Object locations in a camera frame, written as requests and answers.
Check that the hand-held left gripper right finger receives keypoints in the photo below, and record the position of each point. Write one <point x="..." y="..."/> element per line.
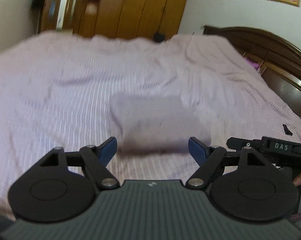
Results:
<point x="198" y="151"/>

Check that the wooden wardrobe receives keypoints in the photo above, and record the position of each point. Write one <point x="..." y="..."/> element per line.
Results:
<point x="140" y="7"/>

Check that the small black object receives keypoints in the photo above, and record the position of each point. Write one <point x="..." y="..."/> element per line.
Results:
<point x="159" y="37"/>

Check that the lilac small garment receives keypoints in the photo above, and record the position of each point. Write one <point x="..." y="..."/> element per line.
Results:
<point x="155" y="122"/>

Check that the wooden door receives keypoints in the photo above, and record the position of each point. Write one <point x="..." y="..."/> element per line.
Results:
<point x="58" y="7"/>

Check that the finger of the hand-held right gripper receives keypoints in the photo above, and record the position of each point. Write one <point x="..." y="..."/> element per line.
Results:
<point x="236" y="142"/>
<point x="287" y="130"/>

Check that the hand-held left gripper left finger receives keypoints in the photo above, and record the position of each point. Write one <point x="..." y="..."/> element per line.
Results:
<point x="107" y="151"/>

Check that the dark wooden headboard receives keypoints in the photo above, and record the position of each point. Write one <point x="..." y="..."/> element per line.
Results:
<point x="273" y="55"/>

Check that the pink ribbed bedspread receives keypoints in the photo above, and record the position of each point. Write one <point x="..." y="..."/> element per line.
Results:
<point x="53" y="87"/>

